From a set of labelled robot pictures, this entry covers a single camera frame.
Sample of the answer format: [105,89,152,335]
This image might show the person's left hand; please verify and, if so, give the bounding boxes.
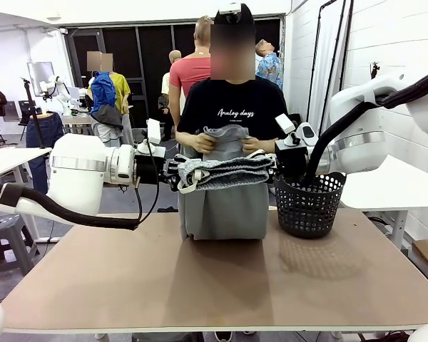
[241,137,263,154]

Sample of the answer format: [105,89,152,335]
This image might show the black cap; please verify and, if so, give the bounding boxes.
[213,3,255,26]

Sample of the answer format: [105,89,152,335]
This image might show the black right arm cable sleeve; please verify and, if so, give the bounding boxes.
[302,66,428,186]

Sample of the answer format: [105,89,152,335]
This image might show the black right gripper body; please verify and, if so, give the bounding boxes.
[275,146,310,177]

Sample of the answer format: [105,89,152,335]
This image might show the black arm cable sleeve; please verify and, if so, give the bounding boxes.
[0,140,161,231]
[302,66,428,186]

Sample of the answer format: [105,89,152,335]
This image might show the figure in blue jacket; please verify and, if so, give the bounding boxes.
[87,51,124,143]

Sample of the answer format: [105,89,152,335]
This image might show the floor cable bundle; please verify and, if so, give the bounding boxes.
[356,329,414,342]

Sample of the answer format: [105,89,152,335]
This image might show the grey plastic stool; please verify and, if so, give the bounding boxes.
[0,213,40,284]

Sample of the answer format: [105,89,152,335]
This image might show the black left arm cable sleeve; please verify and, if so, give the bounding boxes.
[0,140,161,231]

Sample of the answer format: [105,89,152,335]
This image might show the person's right hand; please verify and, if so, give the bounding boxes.
[190,131,217,155]

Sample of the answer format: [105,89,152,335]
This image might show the grey framed wall board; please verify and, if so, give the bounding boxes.
[26,61,54,95]

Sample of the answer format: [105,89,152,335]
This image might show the black straight pole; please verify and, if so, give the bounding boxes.
[324,0,355,95]

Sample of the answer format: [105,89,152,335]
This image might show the person's blurred head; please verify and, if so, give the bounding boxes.
[210,24,256,82]

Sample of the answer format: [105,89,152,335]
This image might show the black curved pole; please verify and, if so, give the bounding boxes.
[305,0,338,120]

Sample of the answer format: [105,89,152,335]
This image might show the black printed t-shirt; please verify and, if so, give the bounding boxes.
[176,78,290,150]

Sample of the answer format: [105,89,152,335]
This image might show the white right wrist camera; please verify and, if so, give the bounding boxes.
[275,113,295,135]

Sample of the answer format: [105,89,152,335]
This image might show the white side table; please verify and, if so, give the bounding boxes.
[0,146,61,244]

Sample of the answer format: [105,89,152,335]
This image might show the person's right forearm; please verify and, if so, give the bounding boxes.
[175,130,197,149]

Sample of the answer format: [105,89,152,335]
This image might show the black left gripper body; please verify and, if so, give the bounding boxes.
[135,155,172,186]

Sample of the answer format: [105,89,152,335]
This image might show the black tripod stand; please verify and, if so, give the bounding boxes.
[20,77,47,149]

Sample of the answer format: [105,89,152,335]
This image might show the mannequin in blue jeans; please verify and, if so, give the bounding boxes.
[25,112,65,195]

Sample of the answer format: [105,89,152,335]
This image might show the white table with crank leg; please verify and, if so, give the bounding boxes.
[340,152,428,250]

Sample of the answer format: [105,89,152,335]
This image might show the small white background robot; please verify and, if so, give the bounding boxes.
[39,74,81,112]

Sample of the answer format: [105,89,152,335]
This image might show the figure in yellow shirt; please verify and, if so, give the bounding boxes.
[106,53,135,145]

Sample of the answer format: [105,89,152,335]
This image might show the grey shorts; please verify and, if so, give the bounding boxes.
[176,125,276,242]

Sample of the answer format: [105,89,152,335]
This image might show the black perforated laundry basket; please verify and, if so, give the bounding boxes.
[273,172,347,239]

